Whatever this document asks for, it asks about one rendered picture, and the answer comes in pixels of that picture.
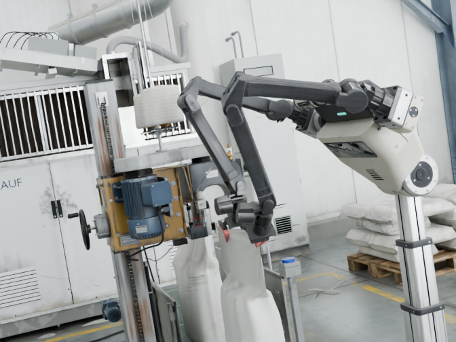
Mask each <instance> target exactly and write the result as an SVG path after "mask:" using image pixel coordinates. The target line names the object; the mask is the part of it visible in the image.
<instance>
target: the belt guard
mask: <svg viewBox="0 0 456 342"><path fill-rule="evenodd" d="M208 155H209V153H208V151H207V150H206V148H205V146H204V145H195V146H190V147H185V148H179V149H171V150H169V151H162V152H157V153H156V152H155V153H148V154H144V155H136V156H132V157H125V158H120V159H114V160H113V162H114V166H115V172H127V171H133V170H140V169H145V168H152V167H156V166H161V165H165V164H171V163H174V162H180V161H184V160H187V159H193V158H196V157H205V156H208Z"/></svg>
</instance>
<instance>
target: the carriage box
mask: <svg viewBox="0 0 456 342"><path fill-rule="evenodd" d="M152 170H153V173H152V174H156V175H157V177H158V176H162V177H167V178H168V181H170V184H171V189H172V197H173V202H172V209H173V215H174V216H172V217H169V216H166V215H164V221H165V226H166V229H165V231H164V240H163V242H167V241H170V240H177V239H181V238H185V237H188V233H187V225H186V220H185V212H184V208H183V199H182V195H181V186H180V182H179V177H178V169H177V167H165V166H164V167H160V168H153V169H152ZM122 179H125V178H124V177H123V176H120V177H115V178H108V179H104V180H99V179H98V178H96V182H97V185H96V188H97V189H98V193H99V198H100V205H101V210H102V214H106V216H107V219H108V222H109V230H110V237H107V245H108V246H110V247H111V248H112V249H113V250H114V251H115V252H119V251H122V250H128V249H132V248H138V247H141V246H148V245H152V244H157V243H160V242H161V240H162V235H160V236H157V237H153V238H149V239H144V240H141V242H139V243H135V244H130V245H126V246H121V239H120V236H121V235H126V234H129V231H128V224H127V219H129V217H128V216H126V212H125V208H124V203H123V202H120V203H115V200H114V196H113V188H112V184H113V183H118V182H121V180H122ZM101 189H102V190H104V193H105V197H106V202H107V208H106V207H104V206H103V204H102V196H101V192H100V190H101Z"/></svg>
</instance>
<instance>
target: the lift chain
mask: <svg viewBox="0 0 456 342"><path fill-rule="evenodd" d="M101 106H102V107H101V108H102V114H103V115H102V116H103V121H104V128H105V133H106V137H107V144H108V150H109V157H110V162H111V169H112V173H113V178H115V177H114V176H116V177H117V173H114V172H115V170H113V168H115V166H113V165H114V162H112V161H113V160H114V159H115V158H114V154H113V146H112V142H111V133H110V129H109V122H108V117H107V109H106V107H105V103H104V104H101ZM103 106H104V107H103ZM103 110H105V111H103ZM104 113H106V115H104ZM105 117H107V118H105ZM105 121H107V122H105ZM106 125H107V126H106ZM107 128H108V130H107ZM107 132H109V133H107ZM108 136H109V137H108ZM108 139H110V140H108ZM109 143H111V144H109ZM109 147H111V148H109ZM110 150H112V151H110ZM111 154H112V155H111ZM111 158H113V159H111ZM127 251H128V252H127ZM125 252H126V258H127V257H128V256H127V255H130V249H128V250H125ZM128 262H131V263H128ZM127 264H128V271H129V276H130V283H131V287H132V294H133V300H134V307H135V312H136V320H137V323H138V329H139V331H138V332H139V336H140V342H145V338H144V333H143V326H142V321H141V316H140V310H139V304H138V297H137V292H136V285H135V281H134V274H133V268H132V260H131V261H128V260H127ZM130 265H131V267H129V266H130ZM130 269H132V270H130ZM130 273H132V274H130ZM131 276H133V277H132V278H131ZM132 280H133V281H132ZM133 283H134V284H133ZM133 287H134V288H133ZM133 290H135V291H134V292H133ZM134 294H136V295H134ZM135 297H136V299H135ZM135 301H137V302H135ZM137 304H138V305H137ZM136 305H137V306H136ZM136 308H138V309H136ZM137 311H139V312H138V313H137ZM138 315H139V316H138ZM139 318H140V319H139ZM138 319H139V320H138ZM139 322H140V323H139ZM139 326H140V327H139ZM140 329H141V330H140ZM140 333H142V334H140ZM141 336H142V337H141ZM141 340H143V341H141Z"/></svg>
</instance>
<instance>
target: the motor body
mask: <svg viewBox="0 0 456 342"><path fill-rule="evenodd" d="M156 178H157V175H156V174H149V175H145V176H141V177H137V178H136V177H133V178H125V179H122V180H121V183H122V184H121V191H122V195H123V203H124V208H125V212H126V216H128V217H129V219H127V224H128V231H129V234H130V236H131V237H132V238H133V239H135V240H144V239H149V238H155V237H157V236H160V235H161V234H162V230H161V225H160V220H159V215H158V212H157V210H156V209H155V208H156V207H152V206H144V205H143V198H142V193H141V188H140V187H141V186H142V185H146V184H150V183H156V182H157V179H156ZM161 220H162V225H163V230H164V231H165V229H166V226H165V221H164V214H163V213H161Z"/></svg>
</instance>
